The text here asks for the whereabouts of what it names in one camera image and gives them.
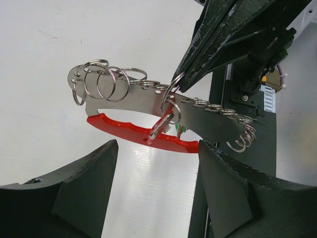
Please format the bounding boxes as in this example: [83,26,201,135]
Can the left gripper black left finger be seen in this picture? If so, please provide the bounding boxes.
[0,140,118,238]

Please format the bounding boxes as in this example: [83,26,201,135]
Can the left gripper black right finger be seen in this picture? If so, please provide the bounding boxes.
[189,140,317,238]

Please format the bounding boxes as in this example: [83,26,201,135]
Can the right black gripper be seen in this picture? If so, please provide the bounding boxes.
[170,0,297,109]

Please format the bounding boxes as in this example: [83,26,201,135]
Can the green headed key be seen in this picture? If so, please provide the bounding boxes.
[175,124,187,138]

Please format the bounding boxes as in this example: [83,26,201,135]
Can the red headed key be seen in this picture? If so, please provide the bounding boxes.
[147,112,174,145]

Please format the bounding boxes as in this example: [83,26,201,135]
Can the red handled metal key holder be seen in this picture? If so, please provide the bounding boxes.
[67,59,256,153]

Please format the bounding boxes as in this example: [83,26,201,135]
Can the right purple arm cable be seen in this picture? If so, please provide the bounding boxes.
[276,63,288,94]

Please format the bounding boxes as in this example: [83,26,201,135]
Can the right white cable duct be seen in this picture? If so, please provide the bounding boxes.
[261,85,276,113]

